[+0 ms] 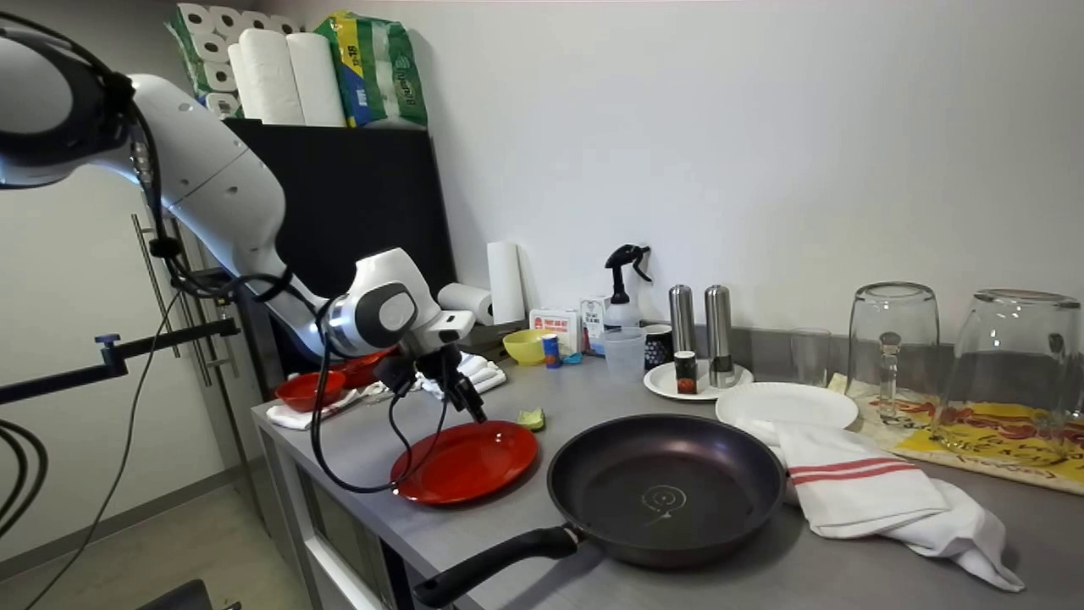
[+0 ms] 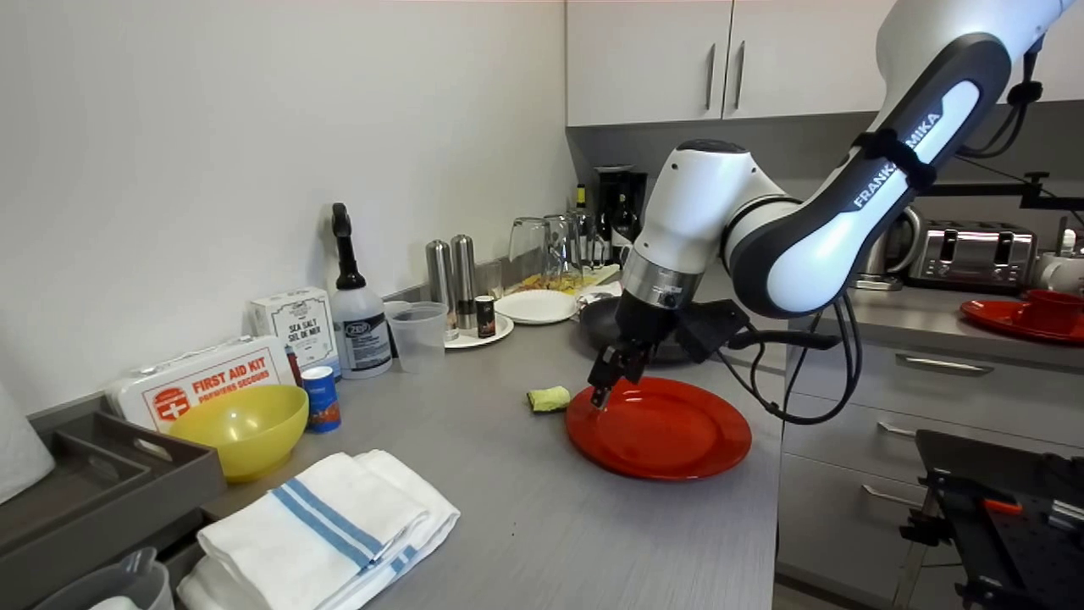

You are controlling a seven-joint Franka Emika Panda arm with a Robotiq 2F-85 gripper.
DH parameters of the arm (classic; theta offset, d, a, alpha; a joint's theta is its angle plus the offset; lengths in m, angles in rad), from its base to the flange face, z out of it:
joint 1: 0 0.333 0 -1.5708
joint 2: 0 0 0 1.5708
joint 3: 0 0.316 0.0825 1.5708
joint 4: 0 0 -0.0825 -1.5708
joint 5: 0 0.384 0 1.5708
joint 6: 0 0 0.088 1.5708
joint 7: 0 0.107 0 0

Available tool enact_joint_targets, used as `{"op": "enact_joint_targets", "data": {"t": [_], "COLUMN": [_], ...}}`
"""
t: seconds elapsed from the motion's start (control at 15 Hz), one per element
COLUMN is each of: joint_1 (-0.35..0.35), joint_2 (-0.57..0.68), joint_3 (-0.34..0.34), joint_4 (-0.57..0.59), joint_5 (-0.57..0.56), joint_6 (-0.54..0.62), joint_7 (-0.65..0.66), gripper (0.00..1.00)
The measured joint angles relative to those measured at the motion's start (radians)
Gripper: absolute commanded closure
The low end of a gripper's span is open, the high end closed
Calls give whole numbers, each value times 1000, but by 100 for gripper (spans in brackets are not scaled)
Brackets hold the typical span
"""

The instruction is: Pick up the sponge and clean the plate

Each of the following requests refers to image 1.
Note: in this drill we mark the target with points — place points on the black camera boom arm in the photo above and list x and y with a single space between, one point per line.
69 376

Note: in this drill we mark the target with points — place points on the upturned glass pitcher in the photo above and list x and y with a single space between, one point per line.
1019 361
897 340

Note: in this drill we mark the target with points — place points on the yellow plastic bowl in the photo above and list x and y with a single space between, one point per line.
525 346

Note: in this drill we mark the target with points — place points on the lying paper towel roll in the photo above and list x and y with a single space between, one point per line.
469 300

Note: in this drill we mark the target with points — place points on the paper towel roll pack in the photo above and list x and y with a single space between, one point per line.
274 68

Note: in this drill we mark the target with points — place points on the spray bottle black trigger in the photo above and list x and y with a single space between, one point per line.
622 324

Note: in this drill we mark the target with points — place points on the yellow patterned drying mat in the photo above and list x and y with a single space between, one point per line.
994 445

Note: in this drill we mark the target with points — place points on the black frying pan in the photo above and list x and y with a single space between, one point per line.
666 487

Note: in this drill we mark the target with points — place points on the red saucepan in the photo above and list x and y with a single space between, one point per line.
369 366

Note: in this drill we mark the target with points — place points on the steel spice grinder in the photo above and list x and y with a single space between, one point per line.
719 324
681 317

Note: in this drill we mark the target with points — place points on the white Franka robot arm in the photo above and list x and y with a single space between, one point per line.
216 180

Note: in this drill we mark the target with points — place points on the red bowl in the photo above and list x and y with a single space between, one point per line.
305 390

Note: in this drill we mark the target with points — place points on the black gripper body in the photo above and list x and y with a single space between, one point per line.
443 365

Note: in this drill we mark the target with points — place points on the tall black cabinet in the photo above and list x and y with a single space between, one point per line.
361 190

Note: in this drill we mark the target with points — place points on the grey plastic tray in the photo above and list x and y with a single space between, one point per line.
492 335

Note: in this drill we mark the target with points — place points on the large white plate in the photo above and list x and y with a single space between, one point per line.
783 403

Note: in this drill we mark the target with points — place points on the white towel red stripes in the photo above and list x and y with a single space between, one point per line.
869 491

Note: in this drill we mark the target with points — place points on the small white saucer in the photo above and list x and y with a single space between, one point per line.
730 383

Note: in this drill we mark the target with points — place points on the green printed package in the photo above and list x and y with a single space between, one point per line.
378 73

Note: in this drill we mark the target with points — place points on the small dark spice bottle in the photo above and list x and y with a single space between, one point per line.
687 370

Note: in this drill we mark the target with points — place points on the red dinner plate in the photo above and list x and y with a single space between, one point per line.
476 466

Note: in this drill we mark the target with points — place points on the standing paper towel roll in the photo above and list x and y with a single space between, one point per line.
505 282

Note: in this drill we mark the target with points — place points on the small blue can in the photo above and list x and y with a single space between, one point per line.
552 351

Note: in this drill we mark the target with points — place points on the white towel blue stripes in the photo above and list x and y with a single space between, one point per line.
491 370

